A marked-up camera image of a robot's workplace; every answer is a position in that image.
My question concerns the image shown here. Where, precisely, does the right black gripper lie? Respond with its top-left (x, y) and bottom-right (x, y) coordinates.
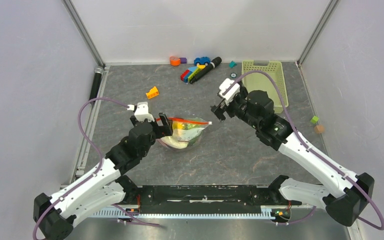
top-left (211, 87), bottom-right (261, 130)

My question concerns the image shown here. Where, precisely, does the yellow lemon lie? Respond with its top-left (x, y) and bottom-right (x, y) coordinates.
top-left (172, 120), bottom-right (188, 131)

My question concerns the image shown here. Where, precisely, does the white radish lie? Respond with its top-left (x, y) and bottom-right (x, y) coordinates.
top-left (158, 136), bottom-right (193, 150)

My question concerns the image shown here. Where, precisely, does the clear zip bag orange zipper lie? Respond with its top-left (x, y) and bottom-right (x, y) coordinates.
top-left (158, 117), bottom-right (213, 151)

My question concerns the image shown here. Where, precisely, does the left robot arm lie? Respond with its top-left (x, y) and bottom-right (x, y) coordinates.
top-left (32, 113), bottom-right (173, 240)

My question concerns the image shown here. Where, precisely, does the orange toy brick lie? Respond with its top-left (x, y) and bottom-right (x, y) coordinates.
top-left (146, 86), bottom-right (160, 99)

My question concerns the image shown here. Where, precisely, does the small round badge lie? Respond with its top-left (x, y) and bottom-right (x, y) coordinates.
top-left (230, 72), bottom-right (237, 79)

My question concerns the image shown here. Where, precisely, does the green plastic basket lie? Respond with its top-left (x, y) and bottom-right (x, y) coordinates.
top-left (241, 60), bottom-right (289, 114)

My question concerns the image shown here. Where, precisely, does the coloured block stack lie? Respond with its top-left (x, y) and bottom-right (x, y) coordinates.
top-left (180, 65), bottom-right (206, 83)

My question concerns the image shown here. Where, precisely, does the teal block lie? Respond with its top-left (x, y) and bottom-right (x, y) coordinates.
top-left (229, 60), bottom-right (237, 69)

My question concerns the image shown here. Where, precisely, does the black microphone on table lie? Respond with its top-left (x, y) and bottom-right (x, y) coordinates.
top-left (189, 56), bottom-right (222, 84)

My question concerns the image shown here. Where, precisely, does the blue toy car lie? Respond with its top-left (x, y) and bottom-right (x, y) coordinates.
top-left (193, 56), bottom-right (211, 66)

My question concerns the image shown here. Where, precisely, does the purple block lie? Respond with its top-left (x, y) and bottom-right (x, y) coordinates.
top-left (179, 57), bottom-right (188, 64)

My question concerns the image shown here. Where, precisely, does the green cube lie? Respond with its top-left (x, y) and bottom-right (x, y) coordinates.
top-left (310, 115), bottom-right (319, 125)

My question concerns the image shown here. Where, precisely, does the wooden cube right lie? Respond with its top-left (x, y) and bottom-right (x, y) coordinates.
top-left (313, 124), bottom-right (326, 134)

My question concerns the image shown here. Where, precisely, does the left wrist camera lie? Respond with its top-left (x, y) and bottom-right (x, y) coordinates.
top-left (134, 101), bottom-right (155, 123)

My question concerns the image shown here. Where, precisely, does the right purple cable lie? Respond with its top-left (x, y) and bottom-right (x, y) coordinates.
top-left (225, 70), bottom-right (384, 231)

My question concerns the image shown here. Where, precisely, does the purple cable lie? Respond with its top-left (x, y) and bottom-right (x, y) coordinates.
top-left (32, 96), bottom-right (136, 240)
top-left (225, 70), bottom-right (384, 231)

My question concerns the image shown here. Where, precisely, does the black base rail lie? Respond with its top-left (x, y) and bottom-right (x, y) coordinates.
top-left (118, 185), bottom-right (302, 215)

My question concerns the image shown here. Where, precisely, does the black microphone at wall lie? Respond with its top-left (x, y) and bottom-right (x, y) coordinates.
top-left (89, 66), bottom-right (104, 100)

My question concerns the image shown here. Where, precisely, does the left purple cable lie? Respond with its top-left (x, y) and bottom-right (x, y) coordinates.
top-left (32, 96), bottom-right (136, 240)

